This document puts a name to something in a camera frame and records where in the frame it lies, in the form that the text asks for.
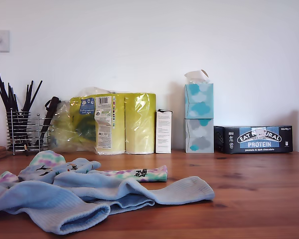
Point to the plain light blue sock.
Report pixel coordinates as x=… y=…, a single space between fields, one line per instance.
x=40 y=201
x=179 y=190

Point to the pastel tie-dye sock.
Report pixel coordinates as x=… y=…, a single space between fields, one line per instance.
x=49 y=156
x=129 y=174

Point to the white cardboard carton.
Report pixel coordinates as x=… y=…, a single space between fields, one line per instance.
x=163 y=132

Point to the yellow kitchen roll pack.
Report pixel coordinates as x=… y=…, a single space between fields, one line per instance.
x=114 y=119

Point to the blue cloud tissue box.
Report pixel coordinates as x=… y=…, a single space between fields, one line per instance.
x=199 y=99

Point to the white tissue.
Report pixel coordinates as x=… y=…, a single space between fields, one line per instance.
x=195 y=76

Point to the black protein bar box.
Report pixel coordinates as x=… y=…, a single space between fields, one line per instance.
x=259 y=139

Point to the thin black stick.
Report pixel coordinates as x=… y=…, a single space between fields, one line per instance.
x=3 y=94
x=27 y=94
x=34 y=94
x=5 y=87

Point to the white wall light switch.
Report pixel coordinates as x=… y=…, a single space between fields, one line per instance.
x=0 y=41

